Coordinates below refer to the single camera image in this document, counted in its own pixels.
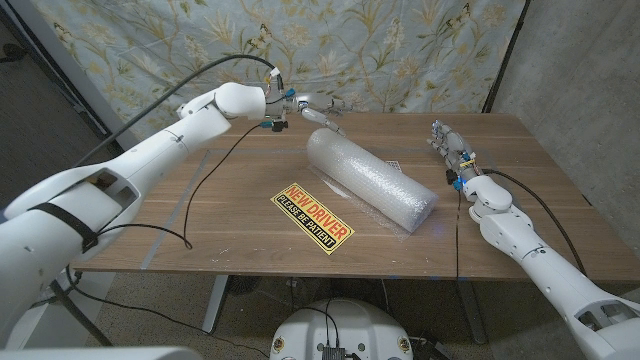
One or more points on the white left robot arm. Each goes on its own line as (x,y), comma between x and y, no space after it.
(125,170)

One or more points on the black box on torso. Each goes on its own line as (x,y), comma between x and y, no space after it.
(333,353)

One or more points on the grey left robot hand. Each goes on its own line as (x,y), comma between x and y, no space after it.
(312,112)

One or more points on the black backdrop stand pole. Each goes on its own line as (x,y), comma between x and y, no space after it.
(502,55)

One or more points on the grey table leg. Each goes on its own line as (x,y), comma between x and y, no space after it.
(472,315)

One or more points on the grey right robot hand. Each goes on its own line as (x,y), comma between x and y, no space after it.
(455,147)

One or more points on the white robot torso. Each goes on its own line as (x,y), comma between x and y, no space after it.
(340,325)

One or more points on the floral printed backdrop cloth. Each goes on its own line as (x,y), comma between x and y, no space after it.
(375,50)

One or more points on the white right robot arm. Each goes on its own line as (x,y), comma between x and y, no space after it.
(525,240)

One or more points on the white table leg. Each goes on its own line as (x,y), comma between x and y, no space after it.
(215,305)

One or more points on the small white printed card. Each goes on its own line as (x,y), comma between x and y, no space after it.
(394,164)

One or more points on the bubble wrap roll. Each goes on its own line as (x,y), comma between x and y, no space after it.
(370,175)

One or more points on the yellow new driver bumper sticker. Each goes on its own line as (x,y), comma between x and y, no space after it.
(312,218)

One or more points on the black round object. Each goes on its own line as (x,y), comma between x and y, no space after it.
(10,52)

